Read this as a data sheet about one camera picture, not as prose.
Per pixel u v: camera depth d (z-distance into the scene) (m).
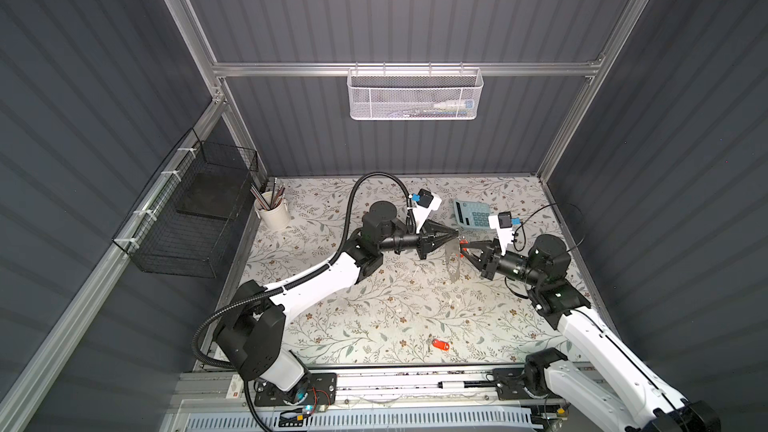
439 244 0.67
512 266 0.63
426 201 0.62
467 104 0.91
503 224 0.63
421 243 0.63
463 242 0.68
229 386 0.74
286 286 0.47
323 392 0.72
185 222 0.73
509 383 0.74
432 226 0.66
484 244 0.66
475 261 0.68
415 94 1.24
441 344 0.80
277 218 1.02
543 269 0.58
